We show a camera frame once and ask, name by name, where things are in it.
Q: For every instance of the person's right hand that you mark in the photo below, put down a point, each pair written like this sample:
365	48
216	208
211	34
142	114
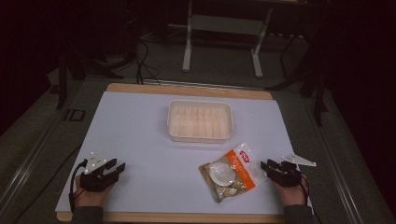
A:
294	195

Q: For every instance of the grey metal floor rail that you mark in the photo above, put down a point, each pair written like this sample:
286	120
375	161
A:
28	168
339	174

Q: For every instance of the black metal stand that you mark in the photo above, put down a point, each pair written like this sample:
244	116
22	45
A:
317	93

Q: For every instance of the white metal desk frame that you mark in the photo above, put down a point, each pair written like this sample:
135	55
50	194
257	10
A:
224	25

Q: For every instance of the orange and clear snack packet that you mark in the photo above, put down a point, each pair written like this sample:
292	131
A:
232	174

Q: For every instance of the black floor plate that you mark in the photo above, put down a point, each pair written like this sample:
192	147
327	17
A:
74	114

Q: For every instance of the white table mat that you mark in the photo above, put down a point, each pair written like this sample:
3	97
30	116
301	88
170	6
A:
149	155

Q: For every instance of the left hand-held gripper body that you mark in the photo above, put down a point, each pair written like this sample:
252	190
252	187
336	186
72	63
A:
93	179

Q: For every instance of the person's left hand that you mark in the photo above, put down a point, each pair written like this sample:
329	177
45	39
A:
90	198

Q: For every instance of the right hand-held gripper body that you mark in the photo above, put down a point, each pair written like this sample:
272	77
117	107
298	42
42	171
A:
288	175

